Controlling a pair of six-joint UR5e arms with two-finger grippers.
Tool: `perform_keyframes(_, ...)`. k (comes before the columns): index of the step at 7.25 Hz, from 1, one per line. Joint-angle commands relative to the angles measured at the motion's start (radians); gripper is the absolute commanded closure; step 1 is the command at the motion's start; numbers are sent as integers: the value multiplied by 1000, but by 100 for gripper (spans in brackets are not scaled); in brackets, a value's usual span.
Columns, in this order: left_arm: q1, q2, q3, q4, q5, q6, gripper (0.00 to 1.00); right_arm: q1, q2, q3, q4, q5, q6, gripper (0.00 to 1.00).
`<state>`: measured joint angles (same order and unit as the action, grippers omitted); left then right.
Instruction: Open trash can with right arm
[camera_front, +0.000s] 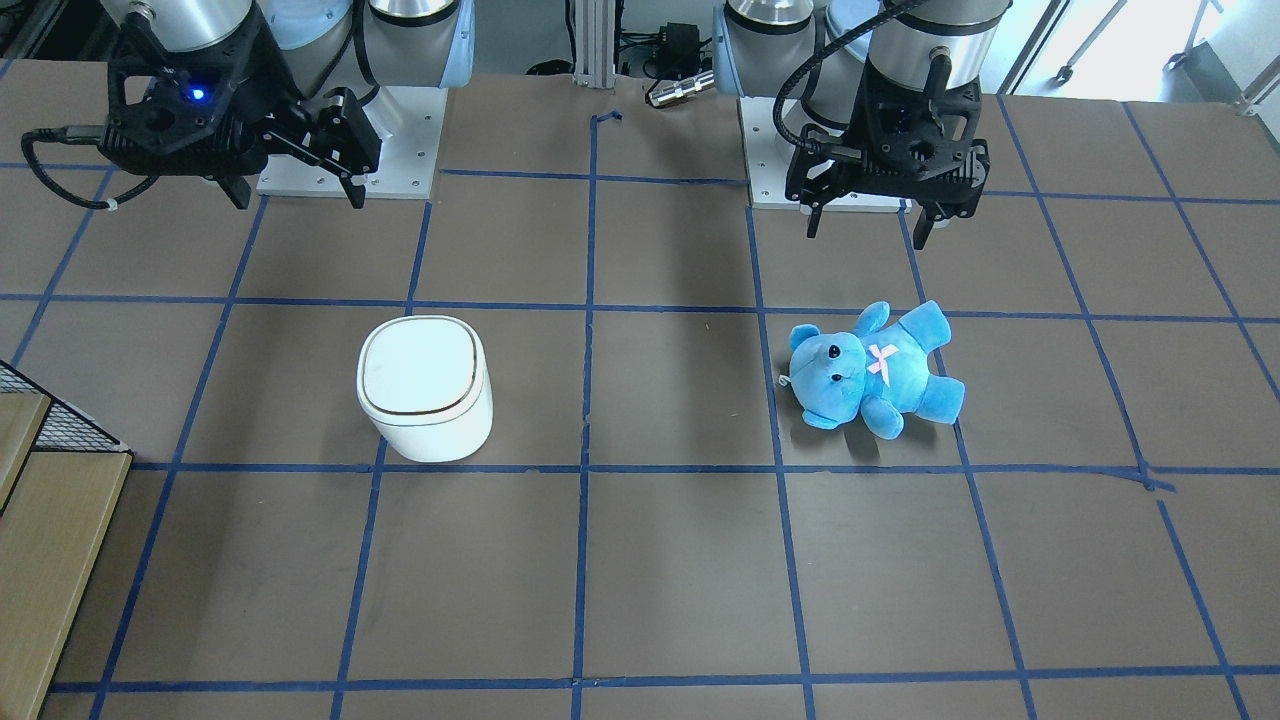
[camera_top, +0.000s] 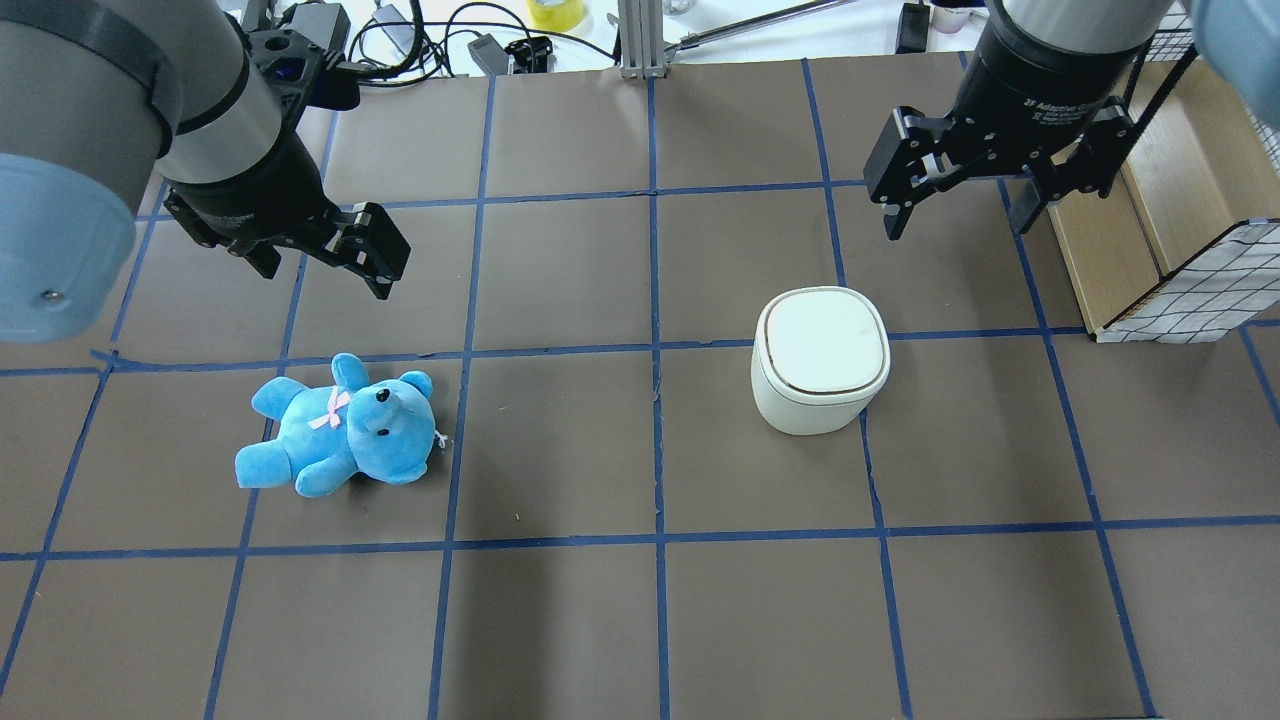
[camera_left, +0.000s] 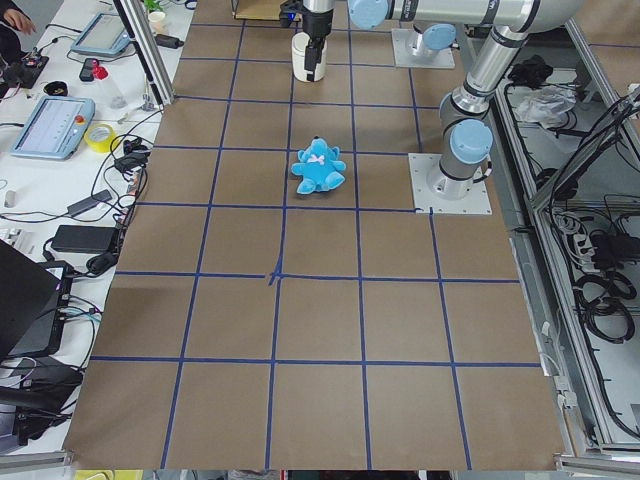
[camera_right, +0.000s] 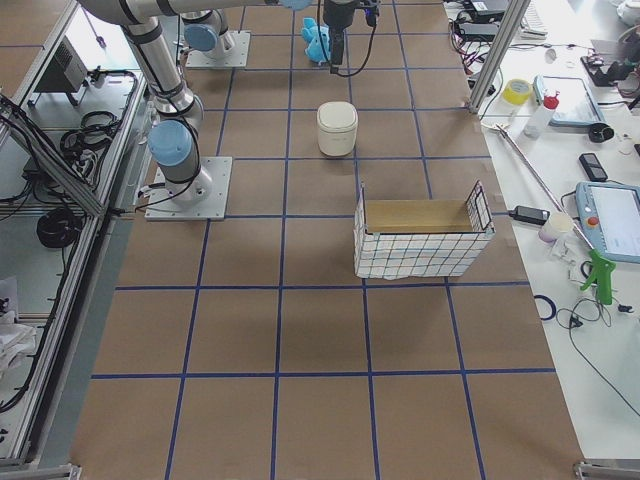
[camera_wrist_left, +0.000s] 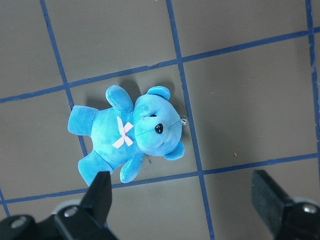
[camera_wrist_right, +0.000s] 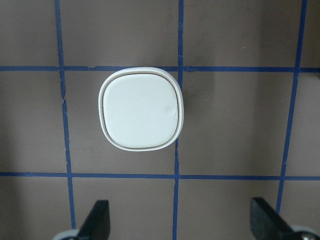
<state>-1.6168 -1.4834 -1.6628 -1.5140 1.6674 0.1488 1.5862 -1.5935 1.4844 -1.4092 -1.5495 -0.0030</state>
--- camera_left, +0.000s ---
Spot white trash can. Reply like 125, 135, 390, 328
291, 32, 327, 82

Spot blue teach pendant far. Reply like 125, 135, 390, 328
70, 13, 130, 58

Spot white paper cup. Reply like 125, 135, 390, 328
148, 11, 167, 34

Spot red capped bottle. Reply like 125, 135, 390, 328
92, 61, 109, 80

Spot aluminium frame post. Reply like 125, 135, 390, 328
113, 0, 175, 106

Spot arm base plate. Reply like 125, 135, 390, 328
391, 23, 456, 69
408, 153, 492, 215

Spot yellow tape roll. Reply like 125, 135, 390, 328
83, 123, 116, 153

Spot blue teach pendant near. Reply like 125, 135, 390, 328
10, 96, 95, 161

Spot blue teach pendant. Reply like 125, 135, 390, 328
10, 96, 95, 161
70, 13, 130, 58

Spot black laptop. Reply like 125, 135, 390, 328
1, 242, 72, 359

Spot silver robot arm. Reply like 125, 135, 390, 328
301, 0, 335, 82
348, 0, 583, 200

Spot black power adapter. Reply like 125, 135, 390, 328
51, 225, 119, 254

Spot black phone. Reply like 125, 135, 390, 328
79, 58, 98, 83

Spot blue teddy bear plush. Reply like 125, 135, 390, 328
291, 136, 346, 195

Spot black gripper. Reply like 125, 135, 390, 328
302, 9, 332, 80

